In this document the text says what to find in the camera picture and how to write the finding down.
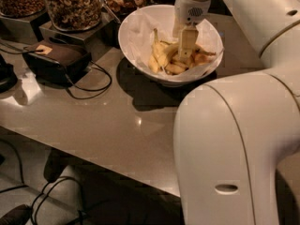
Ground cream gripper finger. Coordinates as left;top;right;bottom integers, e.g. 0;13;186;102
178;25;199;61
172;19;182;38

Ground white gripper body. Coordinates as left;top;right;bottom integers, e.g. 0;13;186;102
174;0;211;25

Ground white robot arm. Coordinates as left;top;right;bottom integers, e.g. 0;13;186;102
173;0;300;225

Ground white ceramic bowl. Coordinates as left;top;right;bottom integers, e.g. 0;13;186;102
117;4;225;88

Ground yellow banana lower pile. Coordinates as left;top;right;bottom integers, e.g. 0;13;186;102
165;59;188;75

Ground white paper bowl liner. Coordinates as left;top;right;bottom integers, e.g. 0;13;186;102
127;10;225;82

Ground yellow banana left upright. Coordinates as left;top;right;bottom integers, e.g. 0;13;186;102
148;28;163;73

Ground glass jar of mixed nuts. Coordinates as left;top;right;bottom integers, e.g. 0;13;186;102
44;0;101;32

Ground dark brown box device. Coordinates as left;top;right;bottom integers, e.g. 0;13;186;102
22;40;92;87

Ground grey metal jar stand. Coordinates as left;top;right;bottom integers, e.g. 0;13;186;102
0;11;117;60

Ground glass jar of brown nuts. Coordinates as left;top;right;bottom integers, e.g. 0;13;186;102
0;0;45;18

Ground black round object left edge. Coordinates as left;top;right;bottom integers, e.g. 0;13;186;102
0;54;18;93

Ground metal scoop handle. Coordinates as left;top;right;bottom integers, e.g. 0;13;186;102
102;2;121;24

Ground black cable on table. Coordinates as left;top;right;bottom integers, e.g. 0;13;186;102
0;37;113;100

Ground black floor cables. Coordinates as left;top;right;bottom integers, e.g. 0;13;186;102
0;138;92;225

